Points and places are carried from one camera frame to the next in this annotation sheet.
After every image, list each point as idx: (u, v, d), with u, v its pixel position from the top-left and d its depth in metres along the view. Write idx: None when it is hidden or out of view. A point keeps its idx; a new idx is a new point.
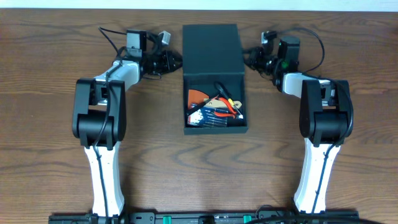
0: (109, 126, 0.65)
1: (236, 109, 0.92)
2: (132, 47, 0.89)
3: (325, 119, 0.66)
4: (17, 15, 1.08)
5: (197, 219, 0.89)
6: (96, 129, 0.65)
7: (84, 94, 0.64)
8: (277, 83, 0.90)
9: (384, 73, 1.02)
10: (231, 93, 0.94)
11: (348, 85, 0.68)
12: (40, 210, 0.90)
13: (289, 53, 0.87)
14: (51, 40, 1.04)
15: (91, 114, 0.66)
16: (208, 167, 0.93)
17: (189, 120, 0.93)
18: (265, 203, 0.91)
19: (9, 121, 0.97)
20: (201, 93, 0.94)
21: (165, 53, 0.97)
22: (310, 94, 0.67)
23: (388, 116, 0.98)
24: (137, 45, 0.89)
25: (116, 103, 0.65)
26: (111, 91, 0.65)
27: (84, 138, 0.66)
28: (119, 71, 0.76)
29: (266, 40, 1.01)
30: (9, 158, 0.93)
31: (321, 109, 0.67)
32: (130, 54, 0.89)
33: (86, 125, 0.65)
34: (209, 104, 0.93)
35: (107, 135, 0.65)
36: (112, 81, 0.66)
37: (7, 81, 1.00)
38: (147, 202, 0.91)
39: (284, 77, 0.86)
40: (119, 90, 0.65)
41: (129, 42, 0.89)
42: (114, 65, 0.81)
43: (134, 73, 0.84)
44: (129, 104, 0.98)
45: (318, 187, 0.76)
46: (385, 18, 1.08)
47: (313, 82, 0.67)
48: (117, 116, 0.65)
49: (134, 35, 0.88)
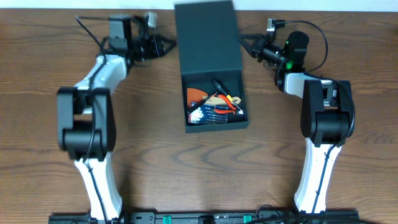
0: (98, 138, 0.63)
1: (236, 104, 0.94)
2: (115, 37, 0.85)
3: (326, 119, 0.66)
4: (18, 15, 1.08)
5: (197, 219, 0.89)
6: (83, 142, 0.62)
7: (67, 106, 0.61)
8: (278, 83, 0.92)
9: (384, 73, 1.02)
10: (229, 88, 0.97)
11: (349, 86, 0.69)
12: (40, 210, 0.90)
13: (296, 56, 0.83)
14: (51, 40, 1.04)
15: (77, 126, 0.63)
16: (208, 167, 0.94)
17: (190, 118, 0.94)
18: (265, 203, 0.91)
19: (9, 122, 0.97)
20: (200, 91, 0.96)
21: (153, 38, 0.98)
22: (311, 94, 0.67)
23: (388, 116, 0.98)
24: (121, 35, 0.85)
25: (102, 115, 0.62)
26: (95, 102, 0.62)
27: (72, 151, 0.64)
28: (102, 73, 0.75)
29: (272, 28, 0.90)
30: (9, 158, 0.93)
31: (322, 109, 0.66)
32: (114, 43, 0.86)
33: (73, 138, 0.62)
34: (208, 102, 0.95)
35: (96, 147, 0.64)
36: (96, 90, 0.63)
37: (7, 81, 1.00)
38: (147, 202, 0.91)
39: (286, 77, 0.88)
40: (104, 99, 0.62)
41: (112, 32, 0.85)
42: (98, 63, 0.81)
43: (119, 70, 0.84)
44: (129, 104, 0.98)
45: (318, 187, 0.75)
46: (385, 18, 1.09)
47: (315, 82, 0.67)
48: (104, 127, 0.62)
49: (116, 23, 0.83)
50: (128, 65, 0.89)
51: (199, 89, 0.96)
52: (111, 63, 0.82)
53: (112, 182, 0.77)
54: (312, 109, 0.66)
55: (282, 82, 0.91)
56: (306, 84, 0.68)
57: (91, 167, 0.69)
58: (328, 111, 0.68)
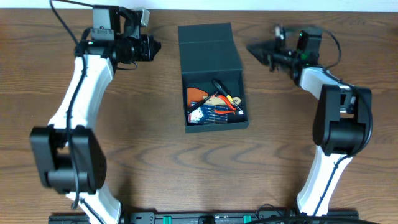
0: (84, 177, 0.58)
1: (236, 105, 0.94)
2: (100, 27, 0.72)
3: (341, 129, 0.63)
4: (18, 15, 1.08)
5: (197, 219, 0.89)
6: (68, 180, 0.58)
7: (45, 152, 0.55)
8: (295, 75, 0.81)
9: (384, 73, 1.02)
10: (230, 89, 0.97)
11: (371, 94, 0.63)
12: (40, 210, 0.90)
13: (311, 45, 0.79)
14: (51, 40, 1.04)
15: (60, 165, 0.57)
16: (208, 168, 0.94)
17: (189, 118, 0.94)
18: (265, 203, 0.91)
19: (9, 122, 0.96)
20: (200, 90, 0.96)
21: (145, 38, 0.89)
22: (328, 102, 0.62)
23: (388, 116, 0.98)
24: (107, 23, 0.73)
25: (86, 157, 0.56)
26: (75, 144, 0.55)
27: (58, 189, 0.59)
28: (84, 92, 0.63)
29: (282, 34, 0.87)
30: (8, 158, 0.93)
31: (337, 119, 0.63)
32: (99, 35, 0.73)
33: (58, 177, 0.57)
34: (208, 102, 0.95)
35: (83, 186, 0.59)
36: (76, 133, 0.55)
37: (7, 80, 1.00)
38: (147, 202, 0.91)
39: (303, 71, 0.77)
40: (86, 142, 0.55)
41: (96, 21, 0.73)
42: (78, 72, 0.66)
43: (102, 78, 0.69)
44: (129, 104, 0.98)
45: (323, 192, 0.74)
46: (385, 18, 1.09)
47: (334, 89, 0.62)
48: (89, 168, 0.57)
49: (102, 10, 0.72)
50: (114, 60, 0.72)
51: (198, 89, 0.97)
52: (91, 77, 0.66)
53: (107, 195, 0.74)
54: (327, 117, 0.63)
55: (299, 74, 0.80)
56: (323, 89, 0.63)
57: (83, 198, 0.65)
58: (343, 119, 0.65)
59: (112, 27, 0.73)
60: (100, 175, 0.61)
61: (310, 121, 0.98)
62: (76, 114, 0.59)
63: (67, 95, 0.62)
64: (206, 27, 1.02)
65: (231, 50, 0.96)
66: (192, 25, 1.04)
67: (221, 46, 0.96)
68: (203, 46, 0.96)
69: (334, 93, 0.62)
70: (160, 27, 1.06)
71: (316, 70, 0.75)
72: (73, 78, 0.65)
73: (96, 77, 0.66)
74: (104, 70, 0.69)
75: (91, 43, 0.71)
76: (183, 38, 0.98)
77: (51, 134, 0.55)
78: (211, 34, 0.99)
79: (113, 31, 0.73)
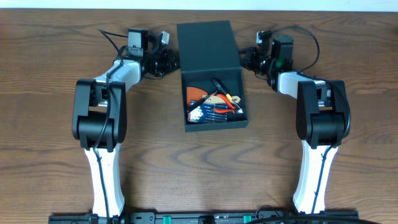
0: (109, 127, 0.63)
1: (236, 104, 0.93)
2: (133, 46, 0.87)
3: (322, 121, 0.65)
4: (18, 15, 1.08)
5: (197, 219, 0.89)
6: (95, 130, 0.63)
7: (84, 96, 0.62)
8: (272, 83, 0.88)
9: (384, 73, 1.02)
10: (230, 88, 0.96)
11: (344, 85, 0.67)
12: (40, 210, 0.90)
13: (283, 51, 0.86)
14: (51, 40, 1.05)
15: (91, 116, 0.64)
16: (208, 168, 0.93)
17: (189, 117, 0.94)
18: (265, 203, 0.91)
19: (9, 122, 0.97)
20: (200, 89, 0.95)
21: (166, 51, 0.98)
22: (306, 96, 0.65)
23: (388, 116, 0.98)
24: (139, 43, 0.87)
25: (116, 104, 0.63)
26: (112, 93, 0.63)
27: (83, 139, 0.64)
28: (119, 72, 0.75)
29: (261, 40, 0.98)
30: (9, 158, 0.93)
31: (317, 111, 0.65)
32: (131, 53, 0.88)
33: (86, 127, 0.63)
34: (208, 101, 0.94)
35: (107, 137, 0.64)
36: (112, 83, 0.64)
37: (7, 81, 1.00)
38: (147, 202, 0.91)
39: (280, 77, 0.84)
40: (120, 92, 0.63)
41: (130, 41, 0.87)
42: (114, 65, 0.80)
43: (134, 72, 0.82)
44: (129, 104, 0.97)
45: (316, 188, 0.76)
46: (385, 18, 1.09)
47: (308, 84, 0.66)
48: (117, 116, 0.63)
49: (135, 33, 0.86)
50: (142, 71, 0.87)
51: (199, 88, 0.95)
52: (127, 66, 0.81)
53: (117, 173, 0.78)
54: (309, 111, 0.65)
55: (275, 81, 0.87)
56: (300, 85, 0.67)
57: (100, 156, 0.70)
58: (323, 112, 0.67)
59: (142, 46, 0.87)
60: (122, 133, 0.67)
61: None
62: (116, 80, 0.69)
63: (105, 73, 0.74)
64: (208, 24, 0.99)
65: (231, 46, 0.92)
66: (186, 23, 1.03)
67: (221, 44, 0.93)
68: (203, 40, 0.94)
69: (310, 88, 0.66)
70: (160, 27, 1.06)
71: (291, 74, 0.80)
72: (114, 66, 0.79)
73: (130, 68, 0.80)
74: (135, 66, 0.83)
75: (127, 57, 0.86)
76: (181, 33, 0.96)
77: (92, 85, 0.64)
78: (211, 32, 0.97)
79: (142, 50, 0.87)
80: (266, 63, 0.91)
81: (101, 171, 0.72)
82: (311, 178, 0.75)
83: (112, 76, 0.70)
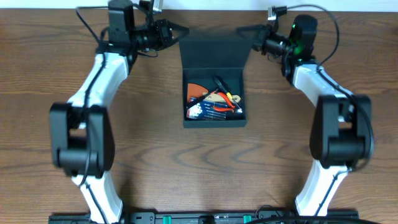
0: (94, 157, 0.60)
1: (235, 103, 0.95)
2: (115, 30, 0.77)
3: (339, 143, 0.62)
4: (19, 16, 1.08)
5: (197, 219, 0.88)
6: (78, 160, 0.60)
7: (61, 124, 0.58)
8: (286, 72, 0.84)
9: (385, 73, 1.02)
10: (230, 87, 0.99)
11: (369, 104, 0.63)
12: (38, 210, 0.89)
13: (307, 39, 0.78)
14: (52, 40, 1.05)
15: (73, 144, 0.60)
16: (208, 168, 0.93)
17: (189, 113, 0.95)
18: (265, 203, 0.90)
19: (9, 122, 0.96)
20: (200, 87, 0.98)
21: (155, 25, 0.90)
22: (324, 116, 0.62)
23: (388, 116, 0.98)
24: (122, 26, 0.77)
25: (97, 135, 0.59)
26: (89, 121, 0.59)
27: (66, 167, 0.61)
28: (102, 79, 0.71)
29: (275, 15, 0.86)
30: (9, 158, 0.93)
31: (335, 132, 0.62)
32: (114, 36, 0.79)
33: (68, 156, 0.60)
34: (208, 99, 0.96)
35: (92, 167, 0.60)
36: (92, 109, 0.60)
37: (8, 81, 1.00)
38: (147, 202, 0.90)
39: (295, 70, 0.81)
40: (101, 119, 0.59)
41: (111, 22, 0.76)
42: (96, 66, 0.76)
43: (119, 71, 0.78)
44: (130, 104, 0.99)
45: (322, 200, 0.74)
46: (385, 18, 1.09)
47: (332, 102, 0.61)
48: (101, 145, 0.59)
49: (115, 14, 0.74)
50: (130, 61, 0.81)
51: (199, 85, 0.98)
52: (110, 67, 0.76)
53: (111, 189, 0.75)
54: (328, 134, 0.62)
55: (291, 71, 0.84)
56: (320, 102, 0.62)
57: (89, 183, 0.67)
58: (341, 132, 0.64)
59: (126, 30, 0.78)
60: (108, 159, 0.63)
61: (310, 121, 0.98)
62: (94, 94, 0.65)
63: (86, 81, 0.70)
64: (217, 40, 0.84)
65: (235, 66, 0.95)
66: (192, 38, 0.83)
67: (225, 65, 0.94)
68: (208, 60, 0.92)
69: (331, 106, 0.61)
70: None
71: (311, 74, 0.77)
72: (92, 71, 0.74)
73: (112, 69, 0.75)
74: (121, 66, 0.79)
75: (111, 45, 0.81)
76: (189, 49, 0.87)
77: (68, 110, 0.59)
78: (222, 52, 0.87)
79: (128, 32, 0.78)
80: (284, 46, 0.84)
81: (94, 195, 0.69)
82: (316, 193, 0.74)
83: (91, 92, 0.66)
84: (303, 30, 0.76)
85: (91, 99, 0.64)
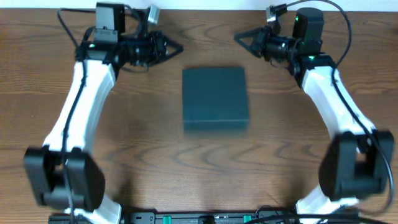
0: (78, 197, 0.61)
1: (239, 104, 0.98)
2: (104, 28, 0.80)
3: (354, 183, 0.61)
4: (20, 16, 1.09)
5: (197, 219, 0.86)
6: (64, 200, 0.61)
7: (38, 173, 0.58)
8: (295, 71, 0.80)
9: (385, 73, 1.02)
10: (232, 86, 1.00)
11: (391, 144, 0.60)
12: (35, 210, 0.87)
13: (310, 30, 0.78)
14: (53, 40, 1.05)
15: (56, 184, 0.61)
16: (208, 168, 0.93)
17: (190, 113, 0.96)
18: (265, 203, 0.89)
19: (8, 121, 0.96)
20: (204, 94, 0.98)
21: (152, 36, 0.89)
22: (341, 157, 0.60)
23: (390, 116, 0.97)
24: (111, 25, 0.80)
25: (80, 182, 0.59)
26: (69, 168, 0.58)
27: (52, 205, 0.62)
28: (83, 107, 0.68)
29: (273, 17, 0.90)
30: (7, 157, 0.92)
31: (350, 173, 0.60)
32: (102, 35, 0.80)
33: (53, 197, 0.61)
34: (211, 104, 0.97)
35: (78, 206, 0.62)
36: (72, 156, 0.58)
37: (8, 80, 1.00)
38: (147, 202, 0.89)
39: (305, 73, 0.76)
40: (83, 165, 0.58)
41: (101, 21, 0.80)
42: (78, 86, 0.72)
43: (102, 89, 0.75)
44: (130, 104, 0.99)
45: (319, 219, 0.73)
46: (385, 18, 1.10)
47: (350, 142, 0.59)
48: (86, 190, 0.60)
49: (104, 10, 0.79)
50: (115, 63, 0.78)
51: (201, 91, 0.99)
52: (91, 87, 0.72)
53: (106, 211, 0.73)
54: (339, 177, 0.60)
55: (300, 70, 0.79)
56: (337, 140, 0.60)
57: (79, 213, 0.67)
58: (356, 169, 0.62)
59: (115, 29, 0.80)
60: (95, 196, 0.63)
61: (310, 121, 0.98)
62: (73, 131, 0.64)
63: (66, 107, 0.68)
64: (218, 81, 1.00)
65: (234, 96, 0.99)
66: (196, 73, 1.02)
67: (225, 98, 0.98)
68: (209, 98, 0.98)
69: (347, 146, 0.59)
70: (160, 27, 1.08)
71: (325, 90, 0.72)
72: (74, 91, 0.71)
73: (94, 89, 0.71)
74: (106, 78, 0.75)
75: (92, 46, 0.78)
76: (192, 84, 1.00)
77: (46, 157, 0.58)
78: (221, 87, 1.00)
79: (115, 32, 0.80)
80: (286, 46, 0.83)
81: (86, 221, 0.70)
82: (312, 213, 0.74)
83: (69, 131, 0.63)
84: (305, 28, 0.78)
85: (68, 141, 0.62)
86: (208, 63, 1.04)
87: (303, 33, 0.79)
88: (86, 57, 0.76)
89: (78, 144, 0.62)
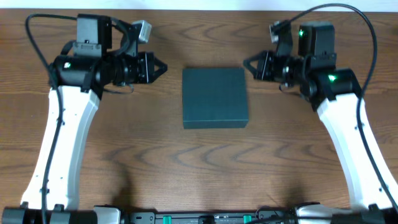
0: None
1: (238, 102, 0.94)
2: (86, 41, 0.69)
3: None
4: (18, 15, 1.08)
5: (197, 219, 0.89)
6: None
7: None
8: (311, 91, 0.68)
9: (385, 74, 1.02)
10: (232, 83, 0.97)
11: None
12: None
13: (319, 42, 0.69)
14: (52, 40, 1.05)
15: None
16: (208, 167, 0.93)
17: (191, 113, 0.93)
18: (264, 203, 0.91)
19: (9, 121, 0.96)
20: (205, 93, 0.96)
21: (143, 56, 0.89)
22: None
23: (388, 116, 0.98)
24: (93, 38, 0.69)
25: None
26: None
27: None
28: (60, 155, 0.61)
29: (276, 37, 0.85)
30: (9, 158, 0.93)
31: None
32: (83, 49, 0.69)
33: None
34: (210, 101, 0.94)
35: None
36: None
37: (8, 81, 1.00)
38: (147, 202, 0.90)
39: (324, 102, 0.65)
40: None
41: (83, 34, 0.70)
42: (55, 123, 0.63)
43: (86, 119, 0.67)
44: (130, 104, 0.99)
45: None
46: (385, 18, 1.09)
47: None
48: None
49: (87, 23, 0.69)
50: (97, 81, 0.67)
51: (202, 91, 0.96)
52: (70, 125, 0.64)
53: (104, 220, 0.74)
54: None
55: (316, 89, 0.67)
56: None
57: None
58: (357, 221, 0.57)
59: (99, 42, 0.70)
60: None
61: (311, 121, 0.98)
62: (53, 186, 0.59)
63: (45, 150, 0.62)
64: (220, 78, 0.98)
65: (234, 94, 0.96)
66: (198, 71, 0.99)
67: (224, 96, 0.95)
68: (209, 98, 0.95)
69: None
70: (160, 27, 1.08)
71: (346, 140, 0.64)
72: (50, 128, 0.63)
73: (75, 129, 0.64)
74: (87, 108, 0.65)
75: (68, 64, 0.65)
76: (193, 83, 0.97)
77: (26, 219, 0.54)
78: (221, 84, 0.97)
79: (99, 45, 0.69)
80: (291, 70, 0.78)
81: None
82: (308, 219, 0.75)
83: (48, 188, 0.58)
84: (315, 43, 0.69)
85: (49, 196, 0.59)
86: (208, 63, 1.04)
87: (314, 47, 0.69)
88: (62, 82, 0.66)
89: (61, 201, 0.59)
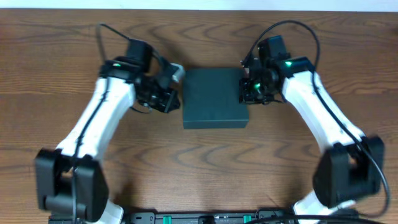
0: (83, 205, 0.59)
1: (239, 102, 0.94)
2: (132, 57, 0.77)
3: (354, 190, 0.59)
4: (18, 15, 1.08)
5: (197, 219, 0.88)
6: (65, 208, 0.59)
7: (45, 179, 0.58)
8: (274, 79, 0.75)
9: (384, 73, 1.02)
10: (232, 83, 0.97)
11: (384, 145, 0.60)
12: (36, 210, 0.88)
13: (273, 47, 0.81)
14: (52, 40, 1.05)
15: (62, 188, 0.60)
16: (208, 168, 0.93)
17: (193, 114, 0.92)
18: (265, 203, 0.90)
19: (8, 121, 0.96)
20: (206, 95, 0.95)
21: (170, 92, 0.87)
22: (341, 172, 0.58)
23: (388, 115, 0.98)
24: (138, 56, 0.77)
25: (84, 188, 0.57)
26: (77, 174, 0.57)
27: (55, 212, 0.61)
28: (101, 119, 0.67)
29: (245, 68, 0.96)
30: (7, 157, 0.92)
31: (349, 183, 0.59)
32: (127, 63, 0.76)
33: (56, 203, 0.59)
34: (210, 102, 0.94)
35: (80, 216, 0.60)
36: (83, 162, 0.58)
37: (7, 80, 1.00)
38: (147, 202, 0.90)
39: (285, 82, 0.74)
40: (91, 173, 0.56)
41: (131, 51, 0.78)
42: (97, 101, 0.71)
43: (121, 108, 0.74)
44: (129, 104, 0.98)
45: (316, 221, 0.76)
46: (385, 18, 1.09)
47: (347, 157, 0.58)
48: (89, 198, 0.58)
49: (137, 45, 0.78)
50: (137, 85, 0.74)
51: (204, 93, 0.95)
52: (111, 102, 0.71)
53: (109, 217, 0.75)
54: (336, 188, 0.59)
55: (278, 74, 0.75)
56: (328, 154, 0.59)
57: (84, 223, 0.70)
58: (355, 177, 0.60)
59: (141, 60, 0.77)
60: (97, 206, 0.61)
61: None
62: (86, 140, 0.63)
63: (83, 121, 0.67)
64: (219, 79, 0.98)
65: (234, 94, 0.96)
66: (198, 73, 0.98)
67: (224, 97, 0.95)
68: (209, 99, 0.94)
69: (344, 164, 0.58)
70: (160, 27, 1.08)
71: (306, 96, 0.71)
72: (92, 105, 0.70)
73: (115, 106, 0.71)
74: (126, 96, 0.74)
75: (118, 65, 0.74)
76: (193, 86, 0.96)
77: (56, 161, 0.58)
78: (221, 85, 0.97)
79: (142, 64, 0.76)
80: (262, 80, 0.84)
81: None
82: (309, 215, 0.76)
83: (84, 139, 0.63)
84: (270, 51, 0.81)
85: (81, 147, 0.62)
86: (208, 63, 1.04)
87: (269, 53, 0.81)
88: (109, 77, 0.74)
89: (91, 152, 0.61)
